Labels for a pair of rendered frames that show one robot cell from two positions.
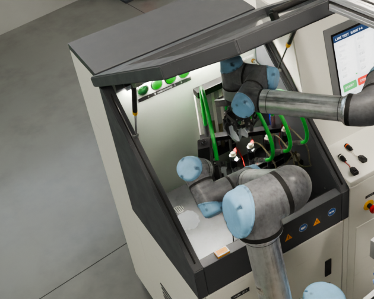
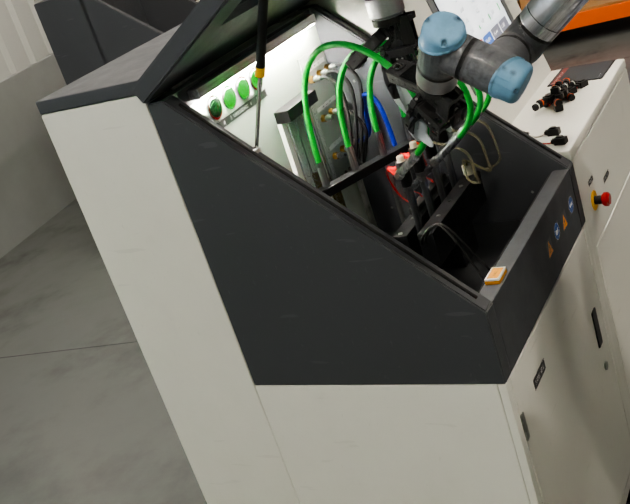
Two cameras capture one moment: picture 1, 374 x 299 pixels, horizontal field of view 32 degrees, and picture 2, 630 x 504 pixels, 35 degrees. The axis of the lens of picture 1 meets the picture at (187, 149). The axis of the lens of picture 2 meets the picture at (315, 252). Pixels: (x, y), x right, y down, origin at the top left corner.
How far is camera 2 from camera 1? 1.52 m
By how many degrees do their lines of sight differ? 34
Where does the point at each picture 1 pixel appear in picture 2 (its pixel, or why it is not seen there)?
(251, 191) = not seen: outside the picture
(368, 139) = (532, 124)
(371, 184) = (586, 159)
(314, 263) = (583, 315)
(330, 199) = (563, 177)
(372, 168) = (576, 131)
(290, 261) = (564, 305)
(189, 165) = (444, 20)
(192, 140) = not seen: hidden behind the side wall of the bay
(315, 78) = not seen: hidden behind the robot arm
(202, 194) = (490, 56)
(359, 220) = (595, 231)
